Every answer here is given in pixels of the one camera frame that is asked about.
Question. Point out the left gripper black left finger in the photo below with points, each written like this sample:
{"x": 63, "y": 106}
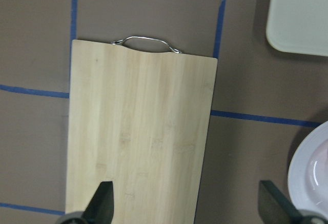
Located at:
{"x": 101, "y": 206}

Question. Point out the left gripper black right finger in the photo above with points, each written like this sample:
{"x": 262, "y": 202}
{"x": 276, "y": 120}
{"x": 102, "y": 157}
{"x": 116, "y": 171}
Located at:
{"x": 274, "y": 207}

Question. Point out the white round plate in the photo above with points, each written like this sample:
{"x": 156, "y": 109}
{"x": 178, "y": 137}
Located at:
{"x": 307, "y": 175}

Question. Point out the cream bear tray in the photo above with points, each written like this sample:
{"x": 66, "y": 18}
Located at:
{"x": 298, "y": 26}

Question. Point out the bamboo cutting board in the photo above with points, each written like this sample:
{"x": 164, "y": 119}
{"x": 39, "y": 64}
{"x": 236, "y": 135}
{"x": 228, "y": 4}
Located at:
{"x": 139, "y": 120}

